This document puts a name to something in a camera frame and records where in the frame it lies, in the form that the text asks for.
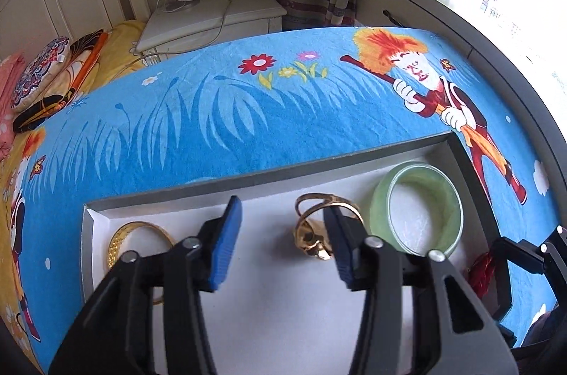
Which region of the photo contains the round patterned pillow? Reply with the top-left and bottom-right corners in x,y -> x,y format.
11,36 -> 72,112

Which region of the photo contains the grey cardboard box tray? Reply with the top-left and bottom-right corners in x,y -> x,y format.
81,130 -> 518,375

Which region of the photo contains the white nightstand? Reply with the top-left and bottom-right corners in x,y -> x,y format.
135,0 -> 286,57

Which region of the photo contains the yellow printed bed sheet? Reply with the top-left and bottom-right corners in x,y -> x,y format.
0,20 -> 147,375

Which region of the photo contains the green jade bangle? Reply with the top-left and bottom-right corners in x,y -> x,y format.
370,163 -> 464,258

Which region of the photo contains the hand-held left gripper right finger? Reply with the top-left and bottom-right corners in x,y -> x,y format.
322,204 -> 520,375

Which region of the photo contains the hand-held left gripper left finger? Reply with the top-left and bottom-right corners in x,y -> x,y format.
48,195 -> 243,375

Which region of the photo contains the blue printed blanket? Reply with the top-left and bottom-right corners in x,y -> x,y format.
18,25 -> 563,375

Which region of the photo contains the pink floral quilt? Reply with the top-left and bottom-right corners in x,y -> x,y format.
0,52 -> 25,159

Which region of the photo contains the black orange patterned pillow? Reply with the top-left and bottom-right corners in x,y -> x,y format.
13,29 -> 109,133

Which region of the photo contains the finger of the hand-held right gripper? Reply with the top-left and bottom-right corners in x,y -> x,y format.
493,237 -> 552,325
541,225 -> 567,314

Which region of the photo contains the red rose ornament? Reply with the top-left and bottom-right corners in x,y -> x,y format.
465,251 -> 499,298

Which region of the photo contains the gold ring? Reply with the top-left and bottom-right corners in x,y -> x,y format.
294,193 -> 365,261

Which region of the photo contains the gold bangle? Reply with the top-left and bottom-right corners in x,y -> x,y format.
105,221 -> 178,305

